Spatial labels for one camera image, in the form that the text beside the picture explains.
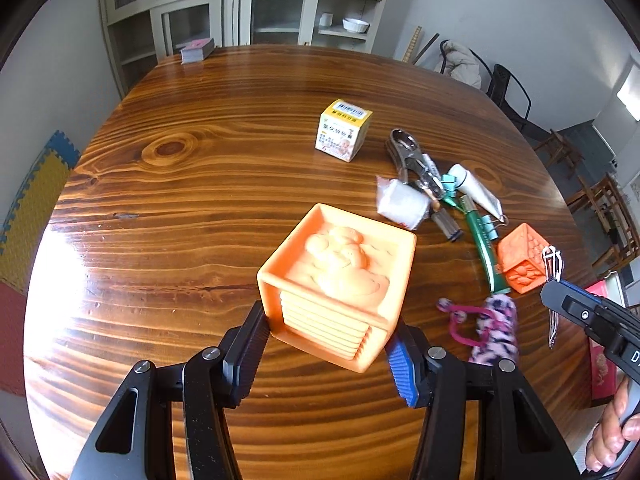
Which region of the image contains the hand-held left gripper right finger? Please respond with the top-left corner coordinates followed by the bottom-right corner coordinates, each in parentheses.
top-left (385, 325), bottom-right (583, 480)

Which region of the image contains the window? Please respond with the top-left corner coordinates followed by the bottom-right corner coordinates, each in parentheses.
top-left (616, 62), bottom-right (640, 122)

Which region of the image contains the pink patterned pouch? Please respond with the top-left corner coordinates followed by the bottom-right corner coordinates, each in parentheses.
top-left (437, 294), bottom-right (519, 367)

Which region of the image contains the small orange plastic cube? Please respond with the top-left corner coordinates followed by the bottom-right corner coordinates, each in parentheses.
top-left (496, 222), bottom-right (549, 295)

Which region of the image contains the person's right hand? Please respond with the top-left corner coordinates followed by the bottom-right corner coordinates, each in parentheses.
top-left (585, 377), bottom-right (640, 475)

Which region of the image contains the pink storage box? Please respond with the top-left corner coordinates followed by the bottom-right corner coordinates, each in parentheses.
top-left (582, 280), bottom-right (632, 403)

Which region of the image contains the silver metal clip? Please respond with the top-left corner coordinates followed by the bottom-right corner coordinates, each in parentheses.
top-left (541, 245), bottom-right (565, 352)

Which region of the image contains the wooden stool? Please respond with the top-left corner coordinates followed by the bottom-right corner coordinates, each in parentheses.
top-left (534, 129), bottom-right (587, 181)

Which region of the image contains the large orange plastic cube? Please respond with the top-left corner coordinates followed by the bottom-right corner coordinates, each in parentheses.
top-left (257, 203), bottom-right (418, 374)

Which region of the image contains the white gauze roll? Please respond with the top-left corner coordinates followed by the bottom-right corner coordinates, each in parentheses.
top-left (375, 175), bottom-right (432, 231)

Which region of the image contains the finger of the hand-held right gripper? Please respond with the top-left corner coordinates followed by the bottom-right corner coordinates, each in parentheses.
top-left (541, 280), bottom-right (608, 336)

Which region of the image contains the wooden side table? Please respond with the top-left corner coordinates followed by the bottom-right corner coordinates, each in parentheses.
top-left (565, 172), bottom-right (640, 272)

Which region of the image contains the yellow white carton box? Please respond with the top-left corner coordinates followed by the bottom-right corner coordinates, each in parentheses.
top-left (315, 99), bottom-right (376, 163)

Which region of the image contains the colourful foam floor mat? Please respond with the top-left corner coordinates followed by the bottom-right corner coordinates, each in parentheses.
top-left (0, 130), bottom-right (81, 397)

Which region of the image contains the metal spring clamp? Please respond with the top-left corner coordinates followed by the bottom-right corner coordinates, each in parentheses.
top-left (385, 128), bottom-right (447, 202)

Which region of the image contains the wooden ruler stick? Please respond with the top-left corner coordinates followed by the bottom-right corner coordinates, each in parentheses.
top-left (402, 23), bottom-right (424, 64)

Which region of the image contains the white glass-door cabinet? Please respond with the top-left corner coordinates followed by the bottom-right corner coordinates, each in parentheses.
top-left (97, 0), bottom-right (401, 106)

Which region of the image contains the teal binder clip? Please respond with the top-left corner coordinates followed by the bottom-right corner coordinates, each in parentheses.
top-left (472, 214), bottom-right (509, 242)

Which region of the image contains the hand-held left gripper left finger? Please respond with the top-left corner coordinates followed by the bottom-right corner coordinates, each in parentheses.
top-left (70, 300), bottom-right (273, 480)

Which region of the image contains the white padded jacket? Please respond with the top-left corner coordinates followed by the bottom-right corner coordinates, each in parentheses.
top-left (440, 40), bottom-right (483, 90)

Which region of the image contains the white tube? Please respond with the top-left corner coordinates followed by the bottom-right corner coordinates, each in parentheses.
top-left (447, 164), bottom-right (504, 221)

